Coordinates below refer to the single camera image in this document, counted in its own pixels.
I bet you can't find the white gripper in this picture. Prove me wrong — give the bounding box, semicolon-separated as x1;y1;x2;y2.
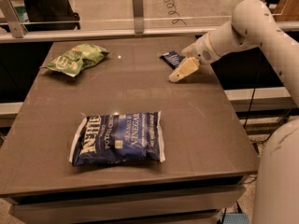
169;35;221;83

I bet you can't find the blue rxbar blueberry bar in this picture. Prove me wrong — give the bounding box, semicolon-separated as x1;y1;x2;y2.
160;51;184;69

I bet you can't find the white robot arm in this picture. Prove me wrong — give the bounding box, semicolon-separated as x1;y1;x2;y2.
169;0;299;224

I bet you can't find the blue Kettle chips bag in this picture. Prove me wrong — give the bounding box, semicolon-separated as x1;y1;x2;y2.
69;111;165;166

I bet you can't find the green chip bag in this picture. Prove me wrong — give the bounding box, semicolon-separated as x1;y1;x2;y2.
43;43;109;77

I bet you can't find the grey table drawer unit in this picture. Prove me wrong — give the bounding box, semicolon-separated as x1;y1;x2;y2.
9;183;246;224

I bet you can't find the clear plexiglass barrier panel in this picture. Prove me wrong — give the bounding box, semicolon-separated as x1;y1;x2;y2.
1;0;298;42

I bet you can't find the black coiled cable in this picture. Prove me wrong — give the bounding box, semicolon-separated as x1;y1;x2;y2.
156;0;187;27

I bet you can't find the black power cable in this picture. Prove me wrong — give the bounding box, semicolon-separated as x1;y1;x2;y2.
242;47;263;130

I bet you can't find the middle metal barrier bracket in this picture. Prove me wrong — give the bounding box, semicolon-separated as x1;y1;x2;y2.
132;0;144;34

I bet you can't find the left metal barrier bracket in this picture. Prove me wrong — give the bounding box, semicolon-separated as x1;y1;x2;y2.
0;0;27;38

